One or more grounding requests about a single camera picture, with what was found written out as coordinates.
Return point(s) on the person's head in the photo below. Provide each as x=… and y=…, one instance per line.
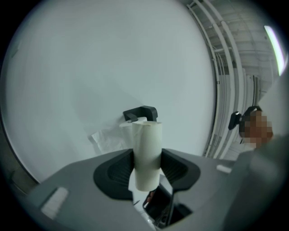
x=257, y=128

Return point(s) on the person's knit sweater torso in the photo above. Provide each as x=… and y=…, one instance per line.
x=271, y=158

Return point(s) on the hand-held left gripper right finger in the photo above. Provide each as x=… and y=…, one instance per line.
x=210, y=191

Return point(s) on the bundle of white ceiling pipes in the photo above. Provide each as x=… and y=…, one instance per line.
x=221, y=79

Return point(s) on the black toilet paper holder shelf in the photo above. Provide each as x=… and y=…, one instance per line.
x=146, y=111

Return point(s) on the black head-mounted camera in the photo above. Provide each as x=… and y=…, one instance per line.
x=234, y=119

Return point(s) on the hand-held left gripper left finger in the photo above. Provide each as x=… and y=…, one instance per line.
x=90, y=191

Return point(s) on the long ceiling tube light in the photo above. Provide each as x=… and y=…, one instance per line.
x=275, y=49

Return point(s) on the white toilet paper roll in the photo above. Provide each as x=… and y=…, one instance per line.
x=113, y=139

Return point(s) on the black box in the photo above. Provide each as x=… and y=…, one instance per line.
x=158, y=203

